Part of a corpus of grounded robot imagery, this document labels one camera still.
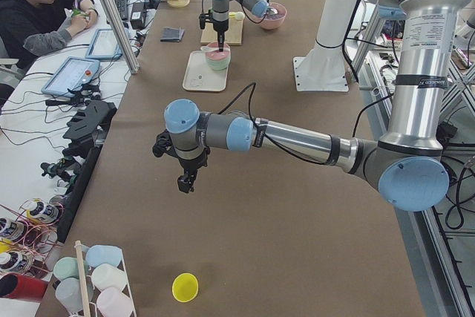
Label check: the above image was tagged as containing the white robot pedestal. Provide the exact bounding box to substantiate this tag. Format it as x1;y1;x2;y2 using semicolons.
294;0;359;92

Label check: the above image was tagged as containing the bamboo cutting board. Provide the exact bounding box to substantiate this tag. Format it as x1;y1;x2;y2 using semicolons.
200;18;244;46

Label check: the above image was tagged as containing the small pink bowl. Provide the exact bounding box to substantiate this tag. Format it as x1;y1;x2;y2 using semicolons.
205;42;231;62

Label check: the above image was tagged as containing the blue teach pendant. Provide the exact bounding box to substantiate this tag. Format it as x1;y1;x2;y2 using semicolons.
85;28;122;61
41;56;100;97

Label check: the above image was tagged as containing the seated person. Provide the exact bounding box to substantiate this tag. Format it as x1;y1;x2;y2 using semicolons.
1;0;99;71

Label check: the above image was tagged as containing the large pink bowl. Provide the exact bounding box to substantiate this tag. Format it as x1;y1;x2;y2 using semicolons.
258;2;287;30

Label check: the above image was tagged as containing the cream rabbit tray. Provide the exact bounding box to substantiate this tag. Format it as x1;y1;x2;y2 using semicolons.
182;50;228;92

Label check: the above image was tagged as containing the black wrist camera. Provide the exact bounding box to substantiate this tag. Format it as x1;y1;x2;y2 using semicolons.
199;13;212;30

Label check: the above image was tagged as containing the grey folded cloth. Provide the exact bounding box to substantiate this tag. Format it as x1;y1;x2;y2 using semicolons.
160;27;185;42

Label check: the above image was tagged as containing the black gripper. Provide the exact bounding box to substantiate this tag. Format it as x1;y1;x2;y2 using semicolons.
212;19;227;52
177;148;209;193

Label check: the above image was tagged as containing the red cup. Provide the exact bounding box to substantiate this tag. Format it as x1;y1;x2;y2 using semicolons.
1;273;48;302

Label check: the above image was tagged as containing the green bowl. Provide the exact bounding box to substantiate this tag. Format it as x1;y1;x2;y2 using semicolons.
206;56;231;71

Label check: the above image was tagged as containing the white cup rack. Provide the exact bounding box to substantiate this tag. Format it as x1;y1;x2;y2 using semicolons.
53;241;137;316

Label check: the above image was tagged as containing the aluminium frame post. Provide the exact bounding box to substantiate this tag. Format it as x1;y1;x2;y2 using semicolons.
100;0;140;74

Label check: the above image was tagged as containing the white ceramic spoon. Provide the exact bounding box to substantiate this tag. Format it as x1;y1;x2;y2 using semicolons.
200;46;219;53

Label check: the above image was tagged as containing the yellow plastic cup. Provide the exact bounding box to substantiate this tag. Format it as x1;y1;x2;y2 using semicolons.
171;272;199;303

